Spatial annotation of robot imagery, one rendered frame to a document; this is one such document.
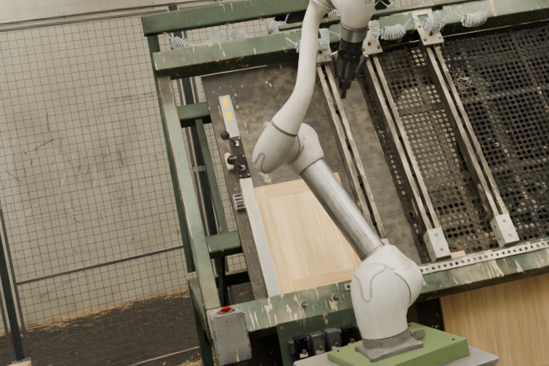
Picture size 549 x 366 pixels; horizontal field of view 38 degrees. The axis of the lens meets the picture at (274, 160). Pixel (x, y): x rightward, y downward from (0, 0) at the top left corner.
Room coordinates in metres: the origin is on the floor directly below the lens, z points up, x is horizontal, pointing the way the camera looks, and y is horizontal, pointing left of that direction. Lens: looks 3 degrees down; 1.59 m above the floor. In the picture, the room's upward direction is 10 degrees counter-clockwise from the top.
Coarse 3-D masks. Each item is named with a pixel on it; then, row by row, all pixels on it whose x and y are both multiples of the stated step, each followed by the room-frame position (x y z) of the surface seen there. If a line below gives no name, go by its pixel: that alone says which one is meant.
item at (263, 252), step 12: (228, 96) 3.53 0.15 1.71; (228, 108) 3.50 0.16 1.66; (240, 180) 3.31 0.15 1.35; (252, 192) 3.29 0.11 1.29; (252, 204) 3.26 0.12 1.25; (252, 216) 3.23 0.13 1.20; (252, 228) 3.20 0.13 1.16; (264, 240) 3.17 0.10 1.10; (264, 252) 3.15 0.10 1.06; (264, 264) 3.12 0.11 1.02; (264, 276) 3.09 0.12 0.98; (276, 276) 3.10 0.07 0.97; (276, 288) 3.07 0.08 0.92
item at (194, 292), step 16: (544, 224) 4.68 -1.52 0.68; (240, 272) 4.29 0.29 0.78; (192, 288) 4.04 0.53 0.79; (192, 304) 4.24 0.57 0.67; (416, 304) 3.35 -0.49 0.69; (432, 304) 3.36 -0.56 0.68; (416, 320) 3.29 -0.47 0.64; (432, 320) 3.36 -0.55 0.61; (208, 336) 3.24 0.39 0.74; (272, 336) 3.24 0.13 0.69; (208, 352) 4.24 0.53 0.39; (256, 352) 3.23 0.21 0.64; (272, 352) 3.24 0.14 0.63
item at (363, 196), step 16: (320, 32) 3.67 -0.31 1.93; (320, 48) 3.54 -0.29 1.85; (320, 64) 3.60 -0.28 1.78; (320, 80) 3.57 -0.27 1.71; (336, 96) 3.53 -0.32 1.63; (336, 112) 3.50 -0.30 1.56; (336, 128) 3.44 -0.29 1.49; (352, 144) 3.40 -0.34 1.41; (352, 160) 3.40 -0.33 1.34; (352, 176) 3.32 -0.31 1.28; (352, 192) 3.35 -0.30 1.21; (368, 192) 3.28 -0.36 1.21; (368, 208) 3.28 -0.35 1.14; (384, 240) 3.17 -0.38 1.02
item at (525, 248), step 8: (512, 248) 3.20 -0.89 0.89; (520, 248) 3.21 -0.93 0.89; (528, 248) 3.21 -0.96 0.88; (536, 248) 3.21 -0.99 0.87; (480, 256) 3.18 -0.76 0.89; (488, 256) 3.18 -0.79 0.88; (496, 256) 3.18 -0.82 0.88; (504, 256) 3.18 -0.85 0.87; (440, 264) 3.15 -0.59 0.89; (448, 264) 3.15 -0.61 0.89; (456, 264) 3.16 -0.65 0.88; (464, 264) 3.15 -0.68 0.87; (424, 272) 3.12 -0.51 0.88; (432, 272) 3.13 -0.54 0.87
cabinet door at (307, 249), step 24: (264, 192) 3.31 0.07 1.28; (288, 192) 3.32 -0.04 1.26; (264, 216) 3.25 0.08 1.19; (288, 216) 3.26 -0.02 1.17; (312, 216) 3.27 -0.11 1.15; (288, 240) 3.21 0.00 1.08; (312, 240) 3.21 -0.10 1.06; (336, 240) 3.22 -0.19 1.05; (288, 264) 3.15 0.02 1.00; (312, 264) 3.16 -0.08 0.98; (336, 264) 3.16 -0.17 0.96; (288, 288) 3.09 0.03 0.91
